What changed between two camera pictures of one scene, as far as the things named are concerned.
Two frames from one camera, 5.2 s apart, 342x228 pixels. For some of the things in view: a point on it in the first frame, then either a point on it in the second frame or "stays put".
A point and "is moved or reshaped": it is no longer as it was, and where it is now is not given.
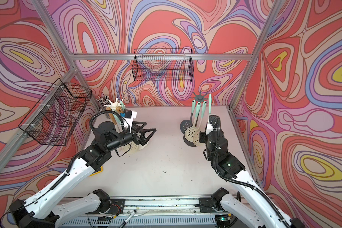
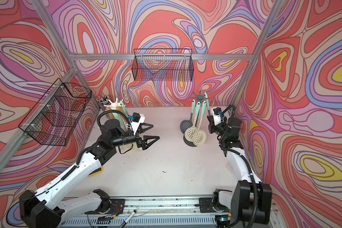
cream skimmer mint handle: x=134 y=148 stays put
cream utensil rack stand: x=113 y=106 stays put
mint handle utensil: x=210 y=103 is moved or reshaped
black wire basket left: x=52 y=120 stays put
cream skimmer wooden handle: x=131 y=148 → x=118 y=108
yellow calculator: x=98 y=168 stays put
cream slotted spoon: x=113 y=107 → x=111 y=114
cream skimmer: x=196 y=137 stays put
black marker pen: x=123 y=223 stays put
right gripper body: x=203 y=137 → x=219 y=128
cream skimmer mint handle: x=188 y=135 stays put
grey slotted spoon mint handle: x=186 y=124 stays put
